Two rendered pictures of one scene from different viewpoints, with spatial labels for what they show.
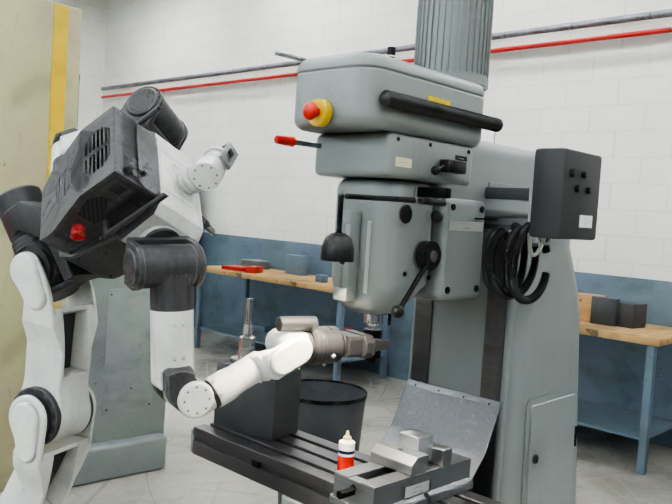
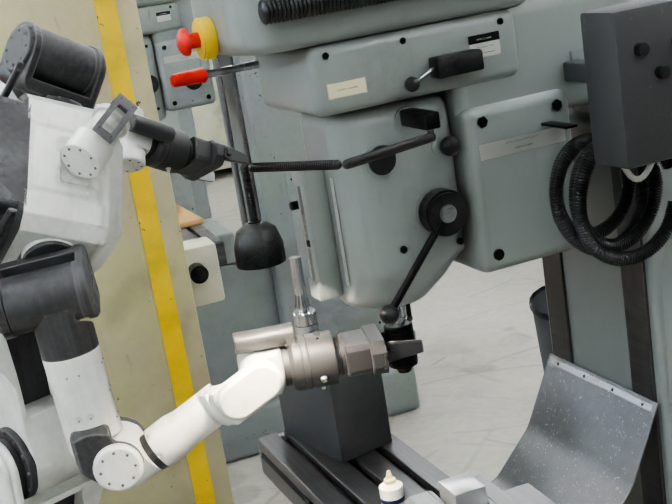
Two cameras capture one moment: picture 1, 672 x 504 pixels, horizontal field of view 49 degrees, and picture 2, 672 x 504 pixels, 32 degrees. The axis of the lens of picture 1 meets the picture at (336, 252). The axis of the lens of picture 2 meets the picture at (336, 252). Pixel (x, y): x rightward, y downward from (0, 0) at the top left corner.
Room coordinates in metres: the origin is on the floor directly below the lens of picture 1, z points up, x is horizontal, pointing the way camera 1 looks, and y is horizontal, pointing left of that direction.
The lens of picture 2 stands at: (0.17, -0.82, 1.87)
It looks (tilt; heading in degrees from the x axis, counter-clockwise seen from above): 15 degrees down; 26
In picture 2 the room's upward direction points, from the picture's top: 9 degrees counter-clockwise
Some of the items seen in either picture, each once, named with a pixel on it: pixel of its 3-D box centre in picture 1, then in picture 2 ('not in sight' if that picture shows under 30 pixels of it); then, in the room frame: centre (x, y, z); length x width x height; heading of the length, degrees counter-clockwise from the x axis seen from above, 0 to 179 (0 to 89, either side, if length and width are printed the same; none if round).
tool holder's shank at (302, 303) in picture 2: (248, 317); (299, 284); (2.16, 0.24, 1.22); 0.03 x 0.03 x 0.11
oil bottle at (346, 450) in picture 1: (346, 452); (392, 500); (1.80, -0.06, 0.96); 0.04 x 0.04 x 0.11
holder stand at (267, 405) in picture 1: (257, 394); (329, 392); (2.13, 0.20, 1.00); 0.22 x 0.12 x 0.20; 57
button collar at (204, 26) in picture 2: (319, 112); (205, 38); (1.65, 0.05, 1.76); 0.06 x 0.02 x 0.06; 47
